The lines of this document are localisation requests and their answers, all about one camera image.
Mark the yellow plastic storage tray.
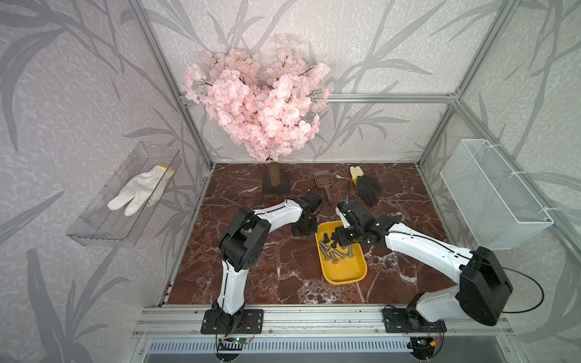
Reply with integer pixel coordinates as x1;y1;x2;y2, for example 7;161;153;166
316;221;368;286

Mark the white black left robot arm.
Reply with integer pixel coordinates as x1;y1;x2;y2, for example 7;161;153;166
213;191;322;319

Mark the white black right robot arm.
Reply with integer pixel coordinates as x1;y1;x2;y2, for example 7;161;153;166
335;202;513;326

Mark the black yellow work glove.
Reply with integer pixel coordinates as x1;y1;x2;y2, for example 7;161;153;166
350;166;384;205

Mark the brown plastic slotted scoop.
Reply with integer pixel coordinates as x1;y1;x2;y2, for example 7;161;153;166
313;170;334;204

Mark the pink artificial blossom tree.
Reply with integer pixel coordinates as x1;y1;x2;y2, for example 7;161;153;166
182;45;331;189

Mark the right controller circuit board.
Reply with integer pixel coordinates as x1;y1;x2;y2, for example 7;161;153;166
407;337;442;351

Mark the controller circuit board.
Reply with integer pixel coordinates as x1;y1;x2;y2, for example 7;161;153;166
407;337;442;351
216;336;255;352

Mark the left controller circuit board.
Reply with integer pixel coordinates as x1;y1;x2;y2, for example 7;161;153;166
216;336;255;352

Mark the white cotton glove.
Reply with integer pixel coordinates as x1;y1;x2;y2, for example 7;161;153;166
107;165;176;217

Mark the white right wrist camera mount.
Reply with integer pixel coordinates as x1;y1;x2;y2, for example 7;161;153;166
335;207;350;228

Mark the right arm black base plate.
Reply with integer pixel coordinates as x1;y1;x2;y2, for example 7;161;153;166
381;305;447;335

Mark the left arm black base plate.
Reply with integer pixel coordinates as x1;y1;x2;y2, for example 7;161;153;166
201;309;264;335

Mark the white wire mesh basket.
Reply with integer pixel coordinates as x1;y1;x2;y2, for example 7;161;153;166
440;139;554;250

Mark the aluminium front rail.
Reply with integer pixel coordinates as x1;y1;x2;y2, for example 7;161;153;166
132;304;514;339

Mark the clear acrylic wall shelf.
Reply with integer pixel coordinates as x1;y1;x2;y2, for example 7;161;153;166
66;142;182;247

